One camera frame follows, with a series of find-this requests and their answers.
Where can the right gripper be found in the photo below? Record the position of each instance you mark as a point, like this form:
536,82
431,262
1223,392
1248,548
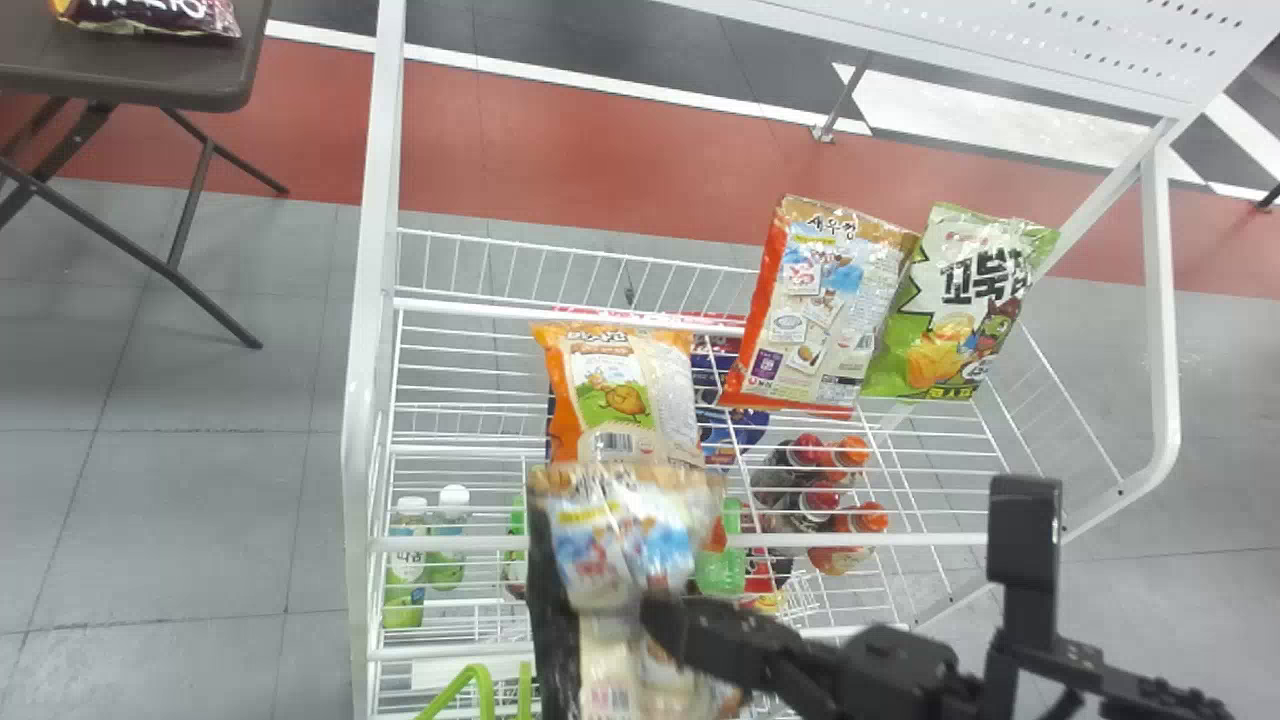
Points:
900,675

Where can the beige snack packet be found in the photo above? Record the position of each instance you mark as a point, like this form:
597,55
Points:
620,540

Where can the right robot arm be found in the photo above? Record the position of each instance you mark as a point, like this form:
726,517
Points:
1130,690

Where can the dark bottle red cap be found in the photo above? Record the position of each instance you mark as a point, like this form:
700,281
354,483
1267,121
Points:
795,462
812,505

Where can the blue snack packet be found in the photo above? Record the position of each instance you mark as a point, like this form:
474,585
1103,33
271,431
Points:
728,420

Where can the green basket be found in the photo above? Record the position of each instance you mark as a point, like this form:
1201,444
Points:
470,695

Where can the green white bottle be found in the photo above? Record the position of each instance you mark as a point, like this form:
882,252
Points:
450,545
406,570

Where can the orange white snack packet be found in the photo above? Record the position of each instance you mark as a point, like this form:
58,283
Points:
820,310

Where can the green snack packet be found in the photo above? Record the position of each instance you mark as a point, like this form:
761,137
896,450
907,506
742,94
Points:
960,310

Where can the dark side table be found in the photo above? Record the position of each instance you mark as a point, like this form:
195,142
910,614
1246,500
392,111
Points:
130,70

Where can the purple snack packet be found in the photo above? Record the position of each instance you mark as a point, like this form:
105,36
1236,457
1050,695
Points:
150,14

